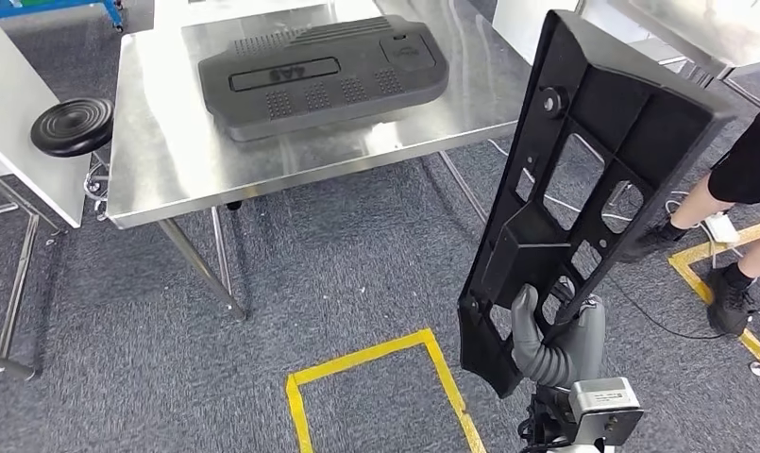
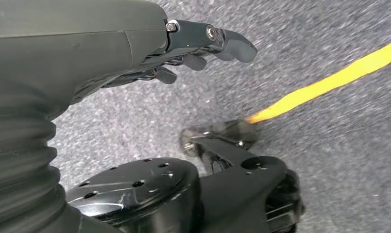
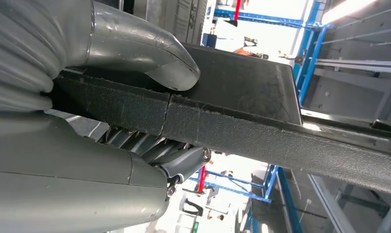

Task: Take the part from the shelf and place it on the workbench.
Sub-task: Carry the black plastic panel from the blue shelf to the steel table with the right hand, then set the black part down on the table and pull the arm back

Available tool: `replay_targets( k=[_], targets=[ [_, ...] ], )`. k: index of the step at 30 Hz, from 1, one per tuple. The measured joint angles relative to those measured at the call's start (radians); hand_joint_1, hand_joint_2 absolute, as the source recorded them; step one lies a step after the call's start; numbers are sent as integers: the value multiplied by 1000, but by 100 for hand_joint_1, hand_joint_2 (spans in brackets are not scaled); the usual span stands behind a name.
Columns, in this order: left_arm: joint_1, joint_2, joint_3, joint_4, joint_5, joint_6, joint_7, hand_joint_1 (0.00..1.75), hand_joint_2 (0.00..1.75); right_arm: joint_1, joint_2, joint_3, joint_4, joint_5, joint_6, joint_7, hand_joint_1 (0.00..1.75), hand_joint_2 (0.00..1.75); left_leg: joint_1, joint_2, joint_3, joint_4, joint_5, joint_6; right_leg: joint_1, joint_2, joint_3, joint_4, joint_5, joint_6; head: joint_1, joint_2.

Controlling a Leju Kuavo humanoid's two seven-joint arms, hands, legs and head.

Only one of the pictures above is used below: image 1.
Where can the blue metal cart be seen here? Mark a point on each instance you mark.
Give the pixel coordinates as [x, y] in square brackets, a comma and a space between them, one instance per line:
[54, 6]

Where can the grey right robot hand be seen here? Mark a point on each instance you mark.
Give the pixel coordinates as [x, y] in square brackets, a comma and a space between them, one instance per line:
[589, 347]

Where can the white desk steel frame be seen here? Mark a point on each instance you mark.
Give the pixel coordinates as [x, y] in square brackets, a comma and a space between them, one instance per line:
[23, 137]

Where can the black plastic frame part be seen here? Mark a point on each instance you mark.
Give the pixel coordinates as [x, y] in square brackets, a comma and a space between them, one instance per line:
[517, 256]

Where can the black cylindrical post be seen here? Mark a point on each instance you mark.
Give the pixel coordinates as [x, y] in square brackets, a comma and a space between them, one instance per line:
[234, 205]

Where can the white power strip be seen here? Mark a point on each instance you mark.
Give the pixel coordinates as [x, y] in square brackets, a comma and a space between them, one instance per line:
[722, 228]

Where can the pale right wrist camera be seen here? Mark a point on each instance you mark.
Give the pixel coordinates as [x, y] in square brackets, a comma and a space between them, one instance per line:
[604, 409]

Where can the white desk panel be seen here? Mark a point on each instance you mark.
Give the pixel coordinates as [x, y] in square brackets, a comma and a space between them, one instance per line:
[523, 22]

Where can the yellow floor tape square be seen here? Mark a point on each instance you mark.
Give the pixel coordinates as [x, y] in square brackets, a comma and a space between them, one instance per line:
[689, 272]
[361, 359]

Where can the stainless steel workbench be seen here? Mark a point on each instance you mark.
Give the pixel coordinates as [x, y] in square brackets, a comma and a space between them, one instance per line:
[167, 156]

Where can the steel table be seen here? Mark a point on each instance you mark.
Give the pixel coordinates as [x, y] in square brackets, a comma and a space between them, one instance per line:
[698, 31]

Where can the dark grey plastic panel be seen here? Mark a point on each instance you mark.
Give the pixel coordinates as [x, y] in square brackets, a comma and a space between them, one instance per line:
[323, 87]

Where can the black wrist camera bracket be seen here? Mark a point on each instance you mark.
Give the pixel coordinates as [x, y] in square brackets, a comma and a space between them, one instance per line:
[548, 419]

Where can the person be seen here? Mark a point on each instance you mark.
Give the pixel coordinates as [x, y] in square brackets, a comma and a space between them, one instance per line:
[748, 162]

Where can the white table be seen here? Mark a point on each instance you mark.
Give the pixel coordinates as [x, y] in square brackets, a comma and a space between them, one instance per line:
[229, 9]

